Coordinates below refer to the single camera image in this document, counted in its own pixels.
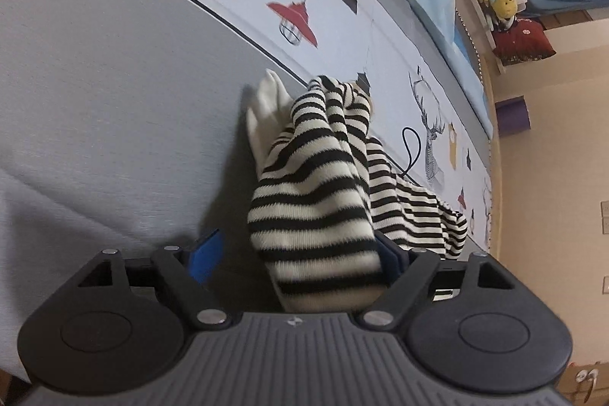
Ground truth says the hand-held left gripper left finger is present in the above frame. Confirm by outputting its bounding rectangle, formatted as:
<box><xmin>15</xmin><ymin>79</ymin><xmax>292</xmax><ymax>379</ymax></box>
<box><xmin>76</xmin><ymin>231</ymin><xmax>239</xmax><ymax>331</ymax></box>

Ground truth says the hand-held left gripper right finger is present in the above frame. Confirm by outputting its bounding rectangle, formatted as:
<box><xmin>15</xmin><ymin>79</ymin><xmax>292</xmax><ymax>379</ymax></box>
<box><xmin>358</xmin><ymin>231</ymin><xmax>520</xmax><ymax>331</ymax></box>

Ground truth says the black white striped hoodie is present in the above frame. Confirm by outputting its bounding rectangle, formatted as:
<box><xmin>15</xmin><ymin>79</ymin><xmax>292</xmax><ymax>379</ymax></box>
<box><xmin>245</xmin><ymin>68</ymin><xmax>469</xmax><ymax>312</ymax></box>

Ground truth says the purple box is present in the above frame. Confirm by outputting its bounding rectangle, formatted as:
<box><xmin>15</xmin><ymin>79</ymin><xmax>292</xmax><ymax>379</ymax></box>
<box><xmin>495</xmin><ymin>98</ymin><xmax>532</xmax><ymax>139</ymax></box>

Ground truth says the printed grey bed sheet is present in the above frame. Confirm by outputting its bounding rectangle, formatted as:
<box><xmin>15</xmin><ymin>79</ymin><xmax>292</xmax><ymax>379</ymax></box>
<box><xmin>0</xmin><ymin>0</ymin><xmax>493</xmax><ymax>388</ymax></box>

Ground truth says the wooden headboard shelf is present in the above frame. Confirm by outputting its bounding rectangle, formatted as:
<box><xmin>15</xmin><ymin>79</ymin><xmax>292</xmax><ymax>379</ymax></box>
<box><xmin>445</xmin><ymin>0</ymin><xmax>511</xmax><ymax>276</ymax></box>

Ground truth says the cardboard box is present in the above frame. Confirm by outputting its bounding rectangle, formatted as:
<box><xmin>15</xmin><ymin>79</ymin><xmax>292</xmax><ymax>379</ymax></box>
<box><xmin>558</xmin><ymin>365</ymin><xmax>609</xmax><ymax>406</ymax></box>

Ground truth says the dark red cushion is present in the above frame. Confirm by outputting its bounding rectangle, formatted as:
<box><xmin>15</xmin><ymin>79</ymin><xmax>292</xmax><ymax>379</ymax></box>
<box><xmin>492</xmin><ymin>18</ymin><xmax>557</xmax><ymax>65</ymax></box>

